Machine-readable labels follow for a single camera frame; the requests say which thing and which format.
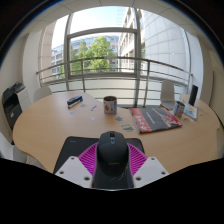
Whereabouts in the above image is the black cylinder speaker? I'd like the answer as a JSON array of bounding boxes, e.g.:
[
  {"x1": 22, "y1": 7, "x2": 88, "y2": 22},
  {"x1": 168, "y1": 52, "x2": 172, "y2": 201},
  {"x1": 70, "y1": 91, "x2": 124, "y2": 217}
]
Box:
[{"x1": 188, "y1": 84, "x2": 199, "y2": 107}]

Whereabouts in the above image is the white chair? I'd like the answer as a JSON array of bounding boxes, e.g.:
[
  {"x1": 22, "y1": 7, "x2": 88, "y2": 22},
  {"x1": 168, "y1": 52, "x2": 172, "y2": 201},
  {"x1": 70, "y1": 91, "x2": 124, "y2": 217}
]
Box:
[
  {"x1": 159, "y1": 79, "x2": 177, "y2": 111},
  {"x1": 32, "y1": 86, "x2": 53, "y2": 103},
  {"x1": 0, "y1": 131, "x2": 28, "y2": 164}
]

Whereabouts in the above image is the red magazine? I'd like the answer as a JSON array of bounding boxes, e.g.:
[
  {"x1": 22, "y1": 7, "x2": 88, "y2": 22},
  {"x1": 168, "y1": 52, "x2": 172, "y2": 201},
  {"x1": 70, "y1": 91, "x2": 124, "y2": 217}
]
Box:
[{"x1": 129, "y1": 105, "x2": 183, "y2": 134}]

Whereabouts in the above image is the black printed mouse pad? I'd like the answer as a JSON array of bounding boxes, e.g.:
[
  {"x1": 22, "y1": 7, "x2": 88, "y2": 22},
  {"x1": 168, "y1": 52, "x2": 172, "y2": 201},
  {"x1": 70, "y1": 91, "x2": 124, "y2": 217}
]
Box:
[{"x1": 53, "y1": 135, "x2": 146, "y2": 190}]

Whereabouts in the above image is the black office printer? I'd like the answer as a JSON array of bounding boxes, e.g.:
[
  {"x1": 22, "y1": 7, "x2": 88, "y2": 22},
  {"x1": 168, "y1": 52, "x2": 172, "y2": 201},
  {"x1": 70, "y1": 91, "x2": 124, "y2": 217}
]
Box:
[{"x1": 1, "y1": 81, "x2": 33, "y2": 131}]

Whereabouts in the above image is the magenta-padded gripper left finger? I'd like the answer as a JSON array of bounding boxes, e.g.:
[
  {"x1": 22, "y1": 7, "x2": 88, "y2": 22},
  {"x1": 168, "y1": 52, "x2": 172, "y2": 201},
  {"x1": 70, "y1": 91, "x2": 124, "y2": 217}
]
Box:
[{"x1": 54, "y1": 142, "x2": 101, "y2": 189}]

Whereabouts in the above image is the light illustrated book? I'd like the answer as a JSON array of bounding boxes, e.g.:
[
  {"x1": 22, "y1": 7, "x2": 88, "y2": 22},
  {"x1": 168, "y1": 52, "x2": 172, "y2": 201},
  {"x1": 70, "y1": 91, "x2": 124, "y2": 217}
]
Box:
[{"x1": 182, "y1": 101, "x2": 199, "y2": 120}]

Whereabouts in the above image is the black computer mouse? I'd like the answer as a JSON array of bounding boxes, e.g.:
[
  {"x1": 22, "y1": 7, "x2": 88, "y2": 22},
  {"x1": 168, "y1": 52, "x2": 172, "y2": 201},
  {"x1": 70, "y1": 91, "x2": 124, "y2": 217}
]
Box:
[{"x1": 95, "y1": 130, "x2": 130, "y2": 178}]

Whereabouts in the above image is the metal balcony railing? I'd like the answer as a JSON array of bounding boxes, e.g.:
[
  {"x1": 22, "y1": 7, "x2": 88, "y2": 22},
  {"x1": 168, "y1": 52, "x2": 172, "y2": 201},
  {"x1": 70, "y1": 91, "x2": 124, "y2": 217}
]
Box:
[{"x1": 35, "y1": 56, "x2": 194, "y2": 98}]

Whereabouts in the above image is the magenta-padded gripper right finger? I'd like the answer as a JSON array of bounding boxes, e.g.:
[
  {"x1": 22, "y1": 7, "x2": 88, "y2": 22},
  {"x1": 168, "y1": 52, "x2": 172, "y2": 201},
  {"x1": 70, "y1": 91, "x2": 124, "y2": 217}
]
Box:
[{"x1": 127, "y1": 143, "x2": 170, "y2": 189}]

